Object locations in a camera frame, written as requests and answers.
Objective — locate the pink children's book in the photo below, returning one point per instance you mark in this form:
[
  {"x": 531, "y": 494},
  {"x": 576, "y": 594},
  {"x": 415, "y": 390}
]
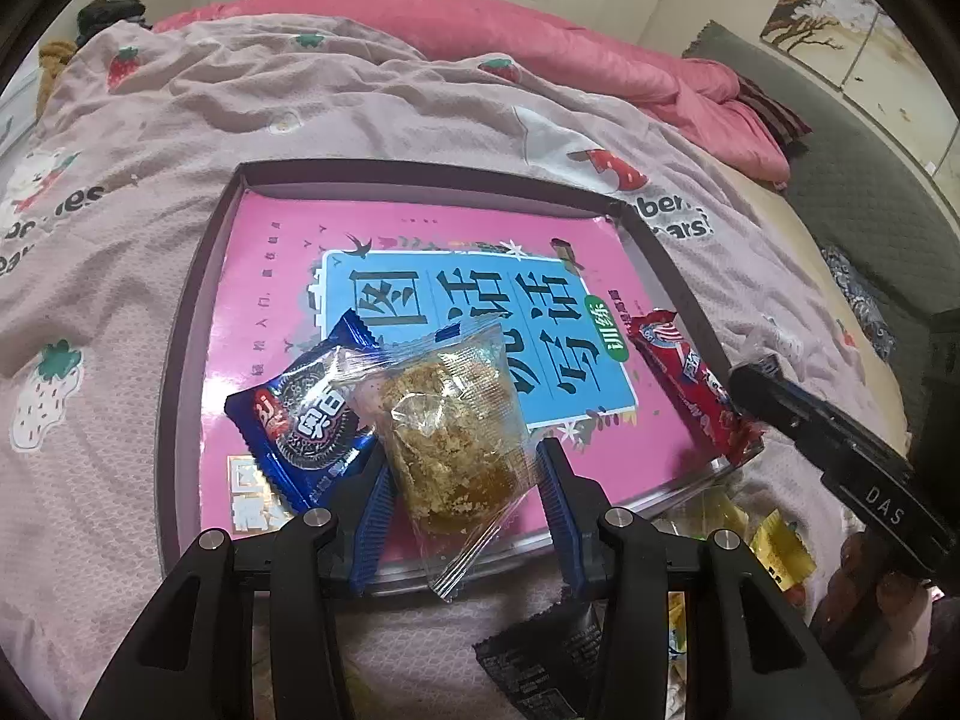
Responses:
[{"x": 564, "y": 287}]

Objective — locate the clear pastry snack bag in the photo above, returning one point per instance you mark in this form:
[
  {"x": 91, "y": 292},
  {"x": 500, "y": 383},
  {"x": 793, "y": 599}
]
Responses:
[{"x": 447, "y": 415}]

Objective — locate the orange cracker packet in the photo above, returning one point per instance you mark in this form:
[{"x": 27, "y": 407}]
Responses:
[{"x": 676, "y": 672}]

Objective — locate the black green pea packet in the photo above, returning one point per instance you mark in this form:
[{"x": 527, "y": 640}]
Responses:
[{"x": 545, "y": 666}]

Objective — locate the clear red candy packet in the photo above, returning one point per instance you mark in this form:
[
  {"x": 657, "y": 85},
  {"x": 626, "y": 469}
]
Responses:
[{"x": 706, "y": 513}]

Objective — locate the pink quilt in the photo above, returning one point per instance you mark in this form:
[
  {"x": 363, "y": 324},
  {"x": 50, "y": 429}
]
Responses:
[{"x": 699, "y": 97}]

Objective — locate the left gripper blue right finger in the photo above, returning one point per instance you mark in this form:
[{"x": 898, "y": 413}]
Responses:
[{"x": 572, "y": 506}]

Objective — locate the grey headboard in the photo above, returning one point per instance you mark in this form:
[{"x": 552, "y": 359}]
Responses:
[{"x": 851, "y": 191}]

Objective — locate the person's right hand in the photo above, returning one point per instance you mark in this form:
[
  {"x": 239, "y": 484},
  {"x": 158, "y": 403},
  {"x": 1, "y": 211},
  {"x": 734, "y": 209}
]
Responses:
[{"x": 874, "y": 621}]

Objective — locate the tree wall painting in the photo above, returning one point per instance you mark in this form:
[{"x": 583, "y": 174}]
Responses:
[{"x": 857, "y": 48}]

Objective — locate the pink strawberry bear blanket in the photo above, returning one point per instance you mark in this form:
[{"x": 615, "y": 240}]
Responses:
[{"x": 137, "y": 143}]

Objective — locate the dark clothes pile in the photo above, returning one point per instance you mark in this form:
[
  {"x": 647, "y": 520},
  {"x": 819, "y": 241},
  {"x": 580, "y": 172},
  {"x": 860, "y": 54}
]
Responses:
[{"x": 99, "y": 15}]

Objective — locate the blue patterned cloth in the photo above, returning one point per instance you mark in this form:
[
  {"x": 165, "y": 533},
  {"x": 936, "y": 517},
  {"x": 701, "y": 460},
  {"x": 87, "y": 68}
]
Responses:
[{"x": 862, "y": 303}]

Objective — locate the yellow cow snack packet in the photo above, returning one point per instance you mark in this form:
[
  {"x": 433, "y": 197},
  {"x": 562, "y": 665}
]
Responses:
[{"x": 781, "y": 552}]

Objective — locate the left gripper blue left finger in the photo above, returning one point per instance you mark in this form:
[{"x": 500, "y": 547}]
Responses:
[{"x": 364, "y": 506}]

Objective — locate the blue Oreo cookie packet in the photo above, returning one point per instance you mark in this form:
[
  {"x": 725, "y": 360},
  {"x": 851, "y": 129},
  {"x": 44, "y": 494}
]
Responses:
[{"x": 298, "y": 426}]

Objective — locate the striped dark pillow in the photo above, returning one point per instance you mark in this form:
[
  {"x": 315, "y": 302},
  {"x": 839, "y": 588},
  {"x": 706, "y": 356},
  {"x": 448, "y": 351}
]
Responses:
[{"x": 787, "y": 127}]

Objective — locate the red cow wafer bar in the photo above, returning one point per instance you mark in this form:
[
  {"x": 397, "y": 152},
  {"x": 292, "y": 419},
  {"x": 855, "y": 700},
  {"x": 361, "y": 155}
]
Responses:
[{"x": 664, "y": 346}]

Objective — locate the dark shallow box tray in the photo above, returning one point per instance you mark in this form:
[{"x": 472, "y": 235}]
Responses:
[{"x": 178, "y": 440}]

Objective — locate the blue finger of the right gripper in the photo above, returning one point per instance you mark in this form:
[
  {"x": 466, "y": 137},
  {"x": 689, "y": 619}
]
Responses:
[{"x": 795, "y": 404}]

